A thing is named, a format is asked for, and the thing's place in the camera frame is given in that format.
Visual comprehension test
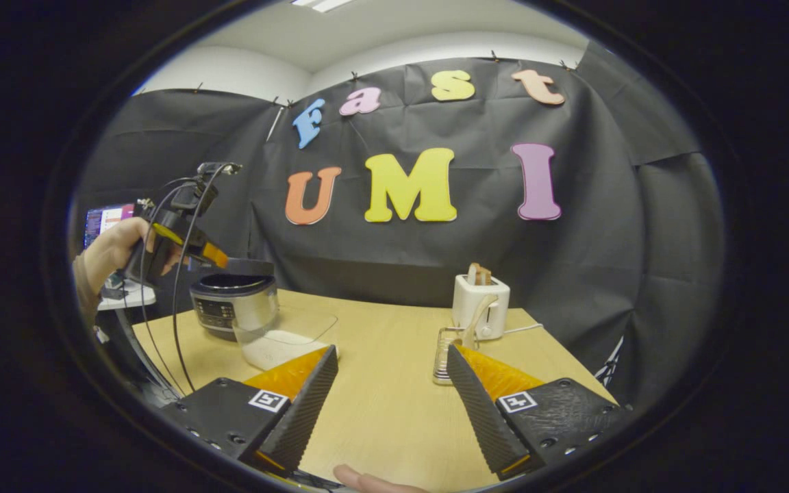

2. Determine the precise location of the black and silver rice cooker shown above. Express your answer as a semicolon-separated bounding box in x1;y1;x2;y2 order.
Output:
190;273;279;342

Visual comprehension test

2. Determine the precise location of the clear wire chopstick holder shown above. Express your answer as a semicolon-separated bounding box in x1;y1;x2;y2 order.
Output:
433;326;467;385

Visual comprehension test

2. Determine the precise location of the computer monitor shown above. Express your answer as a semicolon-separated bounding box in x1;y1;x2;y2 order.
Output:
83;203;136;251

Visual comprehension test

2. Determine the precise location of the white side table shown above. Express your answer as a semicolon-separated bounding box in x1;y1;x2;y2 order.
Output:
97;274;157;311

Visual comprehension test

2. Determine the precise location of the clear plastic container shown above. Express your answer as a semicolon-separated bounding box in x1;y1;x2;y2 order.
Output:
232;305;339;372

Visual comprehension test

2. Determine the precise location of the wooden spoon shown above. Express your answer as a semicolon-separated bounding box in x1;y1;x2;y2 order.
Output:
461;294;499;350

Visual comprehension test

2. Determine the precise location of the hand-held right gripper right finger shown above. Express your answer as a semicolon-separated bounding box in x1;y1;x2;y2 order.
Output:
446;344;625;480

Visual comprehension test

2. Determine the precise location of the white toaster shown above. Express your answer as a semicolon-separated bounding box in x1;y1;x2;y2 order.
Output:
452;274;511;341

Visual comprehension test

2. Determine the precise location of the ceiling light panel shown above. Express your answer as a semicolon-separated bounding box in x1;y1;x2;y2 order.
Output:
290;0;354;13

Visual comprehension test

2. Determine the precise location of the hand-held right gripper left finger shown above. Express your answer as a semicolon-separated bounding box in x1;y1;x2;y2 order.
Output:
160;344;339;479

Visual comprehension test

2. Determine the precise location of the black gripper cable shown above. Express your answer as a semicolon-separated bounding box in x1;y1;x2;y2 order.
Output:
138;163;241;396

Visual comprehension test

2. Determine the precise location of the white rice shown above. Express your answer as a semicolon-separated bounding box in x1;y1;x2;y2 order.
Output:
240;331;340;370

